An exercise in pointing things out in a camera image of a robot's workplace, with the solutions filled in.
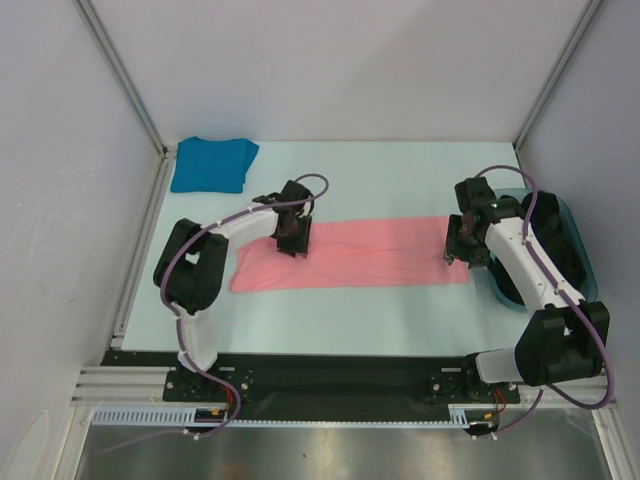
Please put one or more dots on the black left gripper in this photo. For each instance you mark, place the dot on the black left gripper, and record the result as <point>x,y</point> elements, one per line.
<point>301,245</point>

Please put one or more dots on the black t shirt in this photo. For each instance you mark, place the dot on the black t shirt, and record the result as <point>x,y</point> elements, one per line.
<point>550,231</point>

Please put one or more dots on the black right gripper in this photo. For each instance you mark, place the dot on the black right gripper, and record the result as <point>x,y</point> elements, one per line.
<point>458,247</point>

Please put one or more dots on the teal plastic basket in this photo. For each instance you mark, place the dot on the teal plastic basket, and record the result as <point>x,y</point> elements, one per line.
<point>504,288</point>

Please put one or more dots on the folded blue t shirt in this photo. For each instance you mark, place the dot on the folded blue t shirt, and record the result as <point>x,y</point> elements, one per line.
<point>212,166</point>

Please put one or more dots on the pink t shirt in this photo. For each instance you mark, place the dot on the pink t shirt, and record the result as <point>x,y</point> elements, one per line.
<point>360,253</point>

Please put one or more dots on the right aluminium corner post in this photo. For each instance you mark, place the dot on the right aluminium corner post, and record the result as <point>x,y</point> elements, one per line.
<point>586,20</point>

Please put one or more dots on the white slotted cable duct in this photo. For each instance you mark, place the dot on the white slotted cable duct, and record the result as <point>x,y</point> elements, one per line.
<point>205,418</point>

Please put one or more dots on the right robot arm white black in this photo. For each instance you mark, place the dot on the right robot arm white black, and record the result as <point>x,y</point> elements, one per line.
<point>565,337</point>

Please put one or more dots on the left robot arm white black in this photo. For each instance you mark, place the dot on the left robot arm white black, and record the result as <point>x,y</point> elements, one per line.
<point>190,270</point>

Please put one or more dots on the aluminium front frame rail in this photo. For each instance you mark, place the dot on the aluminium front frame rail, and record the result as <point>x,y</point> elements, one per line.
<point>119,385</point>

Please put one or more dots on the aluminium corner post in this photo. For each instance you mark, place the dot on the aluminium corner post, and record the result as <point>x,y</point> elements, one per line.
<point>105,44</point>
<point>586,20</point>

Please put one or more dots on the left aluminium corner post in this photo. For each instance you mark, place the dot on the left aluminium corner post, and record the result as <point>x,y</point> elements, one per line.
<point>105,44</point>

